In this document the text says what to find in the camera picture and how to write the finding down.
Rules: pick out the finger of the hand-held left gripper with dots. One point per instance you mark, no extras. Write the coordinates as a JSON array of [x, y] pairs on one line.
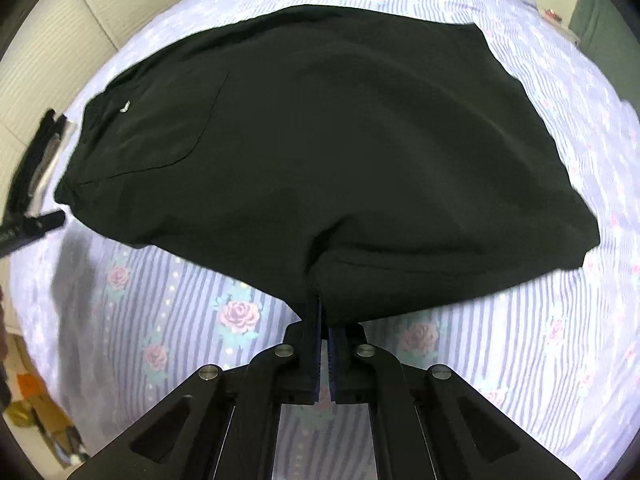
[[30, 227], [35, 165]]

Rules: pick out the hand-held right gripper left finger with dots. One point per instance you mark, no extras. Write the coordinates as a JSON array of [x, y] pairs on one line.
[[314, 355]]

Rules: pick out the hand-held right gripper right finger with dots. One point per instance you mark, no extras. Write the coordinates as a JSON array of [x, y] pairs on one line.
[[339, 360]]

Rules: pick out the black pants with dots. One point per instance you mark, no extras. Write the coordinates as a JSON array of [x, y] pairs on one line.
[[320, 150]]

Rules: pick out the white wardrobe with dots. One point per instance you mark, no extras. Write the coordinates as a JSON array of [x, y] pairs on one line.
[[55, 55]]

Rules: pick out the floral striped bed sheet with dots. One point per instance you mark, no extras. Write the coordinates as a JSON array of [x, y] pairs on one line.
[[450, 340]]

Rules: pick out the orange cardboard box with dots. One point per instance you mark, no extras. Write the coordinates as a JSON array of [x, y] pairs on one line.
[[35, 392]]

